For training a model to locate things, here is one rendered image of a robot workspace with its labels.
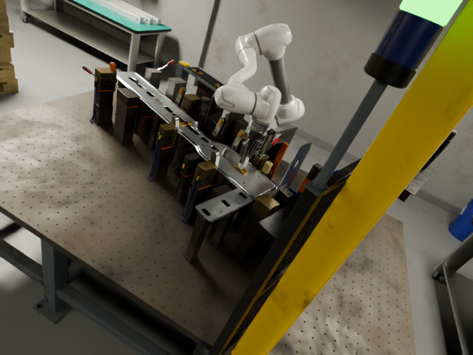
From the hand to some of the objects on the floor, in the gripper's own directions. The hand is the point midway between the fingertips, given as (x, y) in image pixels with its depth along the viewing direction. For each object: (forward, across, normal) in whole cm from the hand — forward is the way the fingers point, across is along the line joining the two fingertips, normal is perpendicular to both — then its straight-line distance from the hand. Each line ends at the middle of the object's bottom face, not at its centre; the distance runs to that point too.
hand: (243, 162), depth 158 cm
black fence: (+104, -30, +56) cm, 122 cm away
